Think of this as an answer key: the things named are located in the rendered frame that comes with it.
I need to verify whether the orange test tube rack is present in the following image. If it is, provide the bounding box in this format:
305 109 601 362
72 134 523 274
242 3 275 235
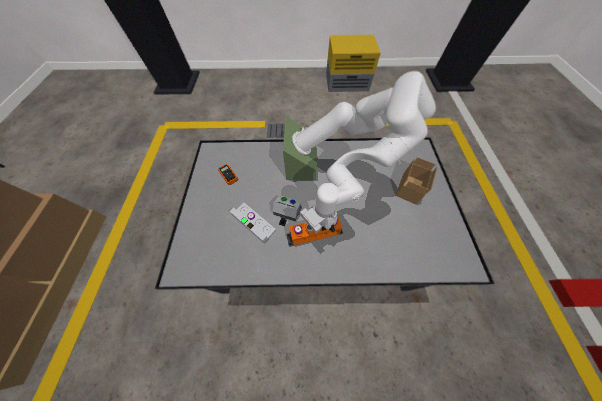
290 215 342 246

